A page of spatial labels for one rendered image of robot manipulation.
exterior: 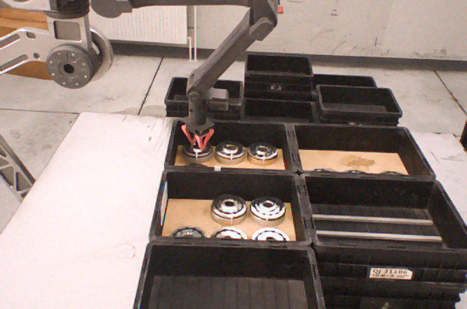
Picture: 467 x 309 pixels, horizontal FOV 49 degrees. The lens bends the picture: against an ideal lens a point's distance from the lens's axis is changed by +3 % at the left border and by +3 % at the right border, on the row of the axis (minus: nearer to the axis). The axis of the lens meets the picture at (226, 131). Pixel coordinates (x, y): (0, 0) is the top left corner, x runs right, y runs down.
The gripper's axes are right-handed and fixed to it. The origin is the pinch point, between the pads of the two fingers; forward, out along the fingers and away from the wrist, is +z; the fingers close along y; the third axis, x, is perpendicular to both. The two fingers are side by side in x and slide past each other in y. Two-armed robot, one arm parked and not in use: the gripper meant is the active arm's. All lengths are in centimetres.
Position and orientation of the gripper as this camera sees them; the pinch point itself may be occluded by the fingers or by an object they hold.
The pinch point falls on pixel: (197, 144)
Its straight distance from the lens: 170.5
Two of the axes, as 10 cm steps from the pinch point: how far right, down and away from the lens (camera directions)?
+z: -0.3, 8.5, 5.2
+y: -7.0, -3.9, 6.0
